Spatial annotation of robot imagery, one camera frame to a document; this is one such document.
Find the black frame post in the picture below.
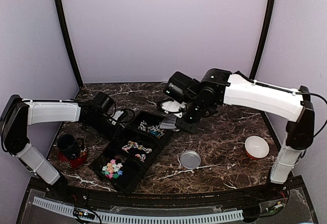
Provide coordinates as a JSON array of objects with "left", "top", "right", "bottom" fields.
[
  {"left": 54, "top": 0, "right": 84, "bottom": 88},
  {"left": 249, "top": 0, "right": 275, "bottom": 79}
]

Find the silver metal scoop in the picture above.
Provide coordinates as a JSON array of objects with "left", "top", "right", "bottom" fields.
[{"left": 160, "top": 115, "right": 177, "bottom": 130}]

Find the pile of flower candies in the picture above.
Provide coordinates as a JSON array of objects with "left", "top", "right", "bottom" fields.
[{"left": 101, "top": 159, "right": 123, "bottom": 180}]

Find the orange and white bowl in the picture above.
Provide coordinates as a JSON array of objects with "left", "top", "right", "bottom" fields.
[{"left": 245, "top": 136, "right": 269, "bottom": 160}]

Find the pile of small candies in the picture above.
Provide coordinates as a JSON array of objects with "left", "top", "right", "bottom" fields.
[{"left": 122, "top": 141, "right": 152, "bottom": 163}]

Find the dark blue mug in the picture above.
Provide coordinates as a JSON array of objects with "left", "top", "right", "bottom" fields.
[{"left": 57, "top": 134, "right": 85, "bottom": 160}]

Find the pile of lollipops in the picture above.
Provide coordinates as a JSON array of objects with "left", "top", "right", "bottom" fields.
[{"left": 138, "top": 120, "right": 166, "bottom": 139}]

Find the black bin with lollipops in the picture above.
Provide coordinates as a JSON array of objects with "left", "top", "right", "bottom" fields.
[{"left": 127, "top": 110, "right": 174, "bottom": 146}]

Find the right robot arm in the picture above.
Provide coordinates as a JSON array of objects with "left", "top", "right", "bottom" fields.
[{"left": 167, "top": 69, "right": 315, "bottom": 200}]

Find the red floral saucer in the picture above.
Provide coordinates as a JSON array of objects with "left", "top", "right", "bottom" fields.
[{"left": 57, "top": 145, "right": 88, "bottom": 170}]

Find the left black frame post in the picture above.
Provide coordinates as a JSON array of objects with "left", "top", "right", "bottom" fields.
[{"left": 54, "top": 0, "right": 84, "bottom": 88}]

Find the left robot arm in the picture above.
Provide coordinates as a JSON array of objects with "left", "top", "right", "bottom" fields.
[{"left": 1, "top": 93, "right": 128, "bottom": 201}]

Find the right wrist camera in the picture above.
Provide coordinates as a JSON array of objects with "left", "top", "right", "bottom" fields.
[{"left": 159, "top": 71, "right": 200, "bottom": 117}]

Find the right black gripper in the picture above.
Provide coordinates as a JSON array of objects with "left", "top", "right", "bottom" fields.
[{"left": 174, "top": 95, "right": 212, "bottom": 134}]

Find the black bin with small candies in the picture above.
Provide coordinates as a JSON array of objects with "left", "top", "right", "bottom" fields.
[{"left": 109, "top": 128, "right": 163, "bottom": 170}]

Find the silver jar lid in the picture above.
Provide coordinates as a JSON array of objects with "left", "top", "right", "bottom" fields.
[{"left": 179, "top": 150, "right": 201, "bottom": 169}]

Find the black front rail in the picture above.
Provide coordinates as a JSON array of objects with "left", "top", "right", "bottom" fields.
[{"left": 30, "top": 180, "right": 302, "bottom": 211}]

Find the white slotted cable duct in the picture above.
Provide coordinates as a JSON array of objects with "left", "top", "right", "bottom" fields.
[{"left": 32, "top": 196, "right": 244, "bottom": 224}]

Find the right black frame post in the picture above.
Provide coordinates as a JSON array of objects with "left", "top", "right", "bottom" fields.
[{"left": 249, "top": 0, "right": 275, "bottom": 79}]

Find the black bin with flower candies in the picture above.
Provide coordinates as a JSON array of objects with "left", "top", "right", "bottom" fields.
[{"left": 89, "top": 149, "right": 145, "bottom": 194}]

